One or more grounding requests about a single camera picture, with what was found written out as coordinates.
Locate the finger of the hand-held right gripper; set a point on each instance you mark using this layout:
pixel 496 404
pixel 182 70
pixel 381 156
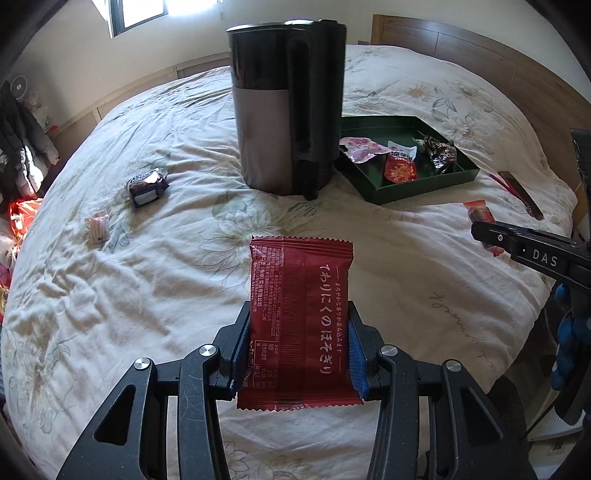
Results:
pixel 491 235

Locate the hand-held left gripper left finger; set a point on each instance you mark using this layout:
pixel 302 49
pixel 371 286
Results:
pixel 240 357

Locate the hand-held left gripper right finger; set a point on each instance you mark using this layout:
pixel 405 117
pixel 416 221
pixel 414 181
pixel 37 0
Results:
pixel 355 367

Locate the small red brown snack packet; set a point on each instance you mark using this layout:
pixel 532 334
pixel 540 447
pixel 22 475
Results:
pixel 480 212

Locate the dark red snack packet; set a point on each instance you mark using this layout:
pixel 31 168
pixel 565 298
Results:
pixel 295 323

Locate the green cardboard tray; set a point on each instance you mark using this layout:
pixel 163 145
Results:
pixel 429 182

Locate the person's right hand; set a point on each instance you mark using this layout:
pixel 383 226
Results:
pixel 567 337

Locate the dark red flat case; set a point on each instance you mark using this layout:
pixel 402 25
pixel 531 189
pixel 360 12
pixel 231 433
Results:
pixel 519 194

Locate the dark brown snack packet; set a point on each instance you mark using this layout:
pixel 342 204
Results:
pixel 438 152

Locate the red white pouch snack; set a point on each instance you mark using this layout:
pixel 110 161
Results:
pixel 400 164

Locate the floral white bedspread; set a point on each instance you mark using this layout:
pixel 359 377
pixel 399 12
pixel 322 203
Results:
pixel 138 300

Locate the pink cartoon snack packet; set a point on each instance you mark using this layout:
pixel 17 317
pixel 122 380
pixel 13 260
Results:
pixel 364 150

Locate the wooden headboard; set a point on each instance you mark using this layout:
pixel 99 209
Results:
pixel 508 60

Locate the pink white candy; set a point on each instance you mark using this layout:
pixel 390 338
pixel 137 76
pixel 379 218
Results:
pixel 97 227

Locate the purple snack packet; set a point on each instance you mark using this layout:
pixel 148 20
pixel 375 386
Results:
pixel 147 187

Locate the black electric kettle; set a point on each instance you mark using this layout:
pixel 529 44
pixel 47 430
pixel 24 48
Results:
pixel 286 106

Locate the red plastic bag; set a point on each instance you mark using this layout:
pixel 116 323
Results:
pixel 25 214

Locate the hanging dark clothes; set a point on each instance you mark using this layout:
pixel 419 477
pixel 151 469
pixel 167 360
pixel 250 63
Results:
pixel 23 143

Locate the window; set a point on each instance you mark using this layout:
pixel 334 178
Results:
pixel 134 14

